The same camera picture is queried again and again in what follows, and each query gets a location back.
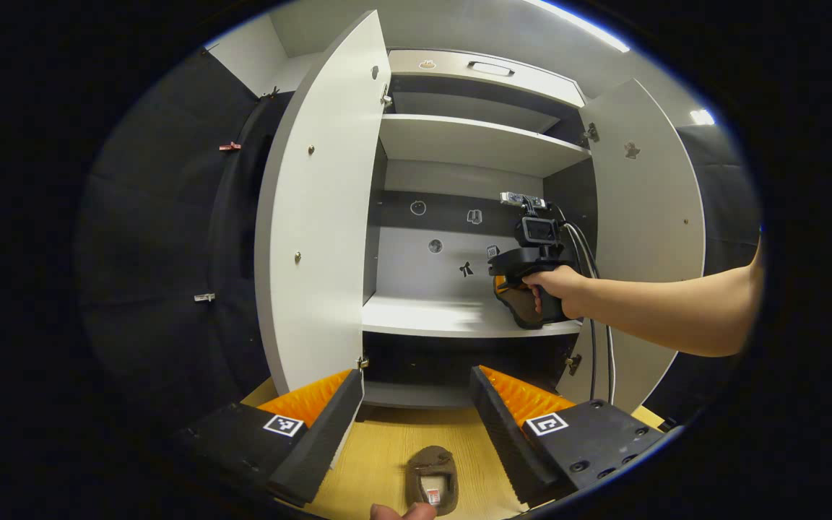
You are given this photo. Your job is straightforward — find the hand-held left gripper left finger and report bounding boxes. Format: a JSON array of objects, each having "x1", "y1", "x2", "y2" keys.
[{"x1": 162, "y1": 368, "x2": 365, "y2": 508}]

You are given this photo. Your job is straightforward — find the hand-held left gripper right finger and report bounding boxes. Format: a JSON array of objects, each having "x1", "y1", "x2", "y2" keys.
[{"x1": 469, "y1": 365, "x2": 683, "y2": 508}]

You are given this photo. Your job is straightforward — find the white shoe cabinet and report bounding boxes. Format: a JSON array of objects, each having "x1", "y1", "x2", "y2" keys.
[{"x1": 362, "y1": 47, "x2": 601, "y2": 409}]

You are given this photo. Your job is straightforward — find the white shoe cabinet door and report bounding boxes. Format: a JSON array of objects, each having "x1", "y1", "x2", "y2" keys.
[
  {"x1": 253, "y1": 9, "x2": 393, "y2": 394},
  {"x1": 576, "y1": 78, "x2": 707, "y2": 416}
]

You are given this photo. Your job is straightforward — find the white cabinet shelf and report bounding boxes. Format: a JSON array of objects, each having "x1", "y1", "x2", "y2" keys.
[
  {"x1": 362, "y1": 292, "x2": 583, "y2": 339},
  {"x1": 378, "y1": 114, "x2": 592, "y2": 178}
]

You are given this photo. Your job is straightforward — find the white cabinet drawer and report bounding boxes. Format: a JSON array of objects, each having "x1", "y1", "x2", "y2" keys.
[{"x1": 387, "y1": 49, "x2": 586, "y2": 109}]

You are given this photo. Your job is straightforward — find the black backdrop cloth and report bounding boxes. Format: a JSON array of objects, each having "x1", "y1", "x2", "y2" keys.
[
  {"x1": 647, "y1": 123, "x2": 762, "y2": 427},
  {"x1": 77, "y1": 47, "x2": 294, "y2": 420}
]

